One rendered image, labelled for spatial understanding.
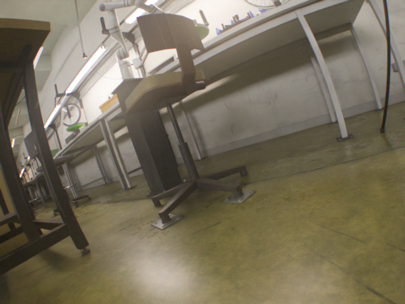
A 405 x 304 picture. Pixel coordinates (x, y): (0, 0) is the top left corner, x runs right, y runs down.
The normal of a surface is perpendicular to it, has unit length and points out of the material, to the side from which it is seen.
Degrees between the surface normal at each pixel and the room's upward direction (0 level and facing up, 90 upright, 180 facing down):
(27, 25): 90
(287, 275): 0
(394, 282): 0
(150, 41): 90
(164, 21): 90
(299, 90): 90
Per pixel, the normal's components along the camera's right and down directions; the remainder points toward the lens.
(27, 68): 0.84, -0.26
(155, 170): -0.60, 0.29
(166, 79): 0.59, -0.14
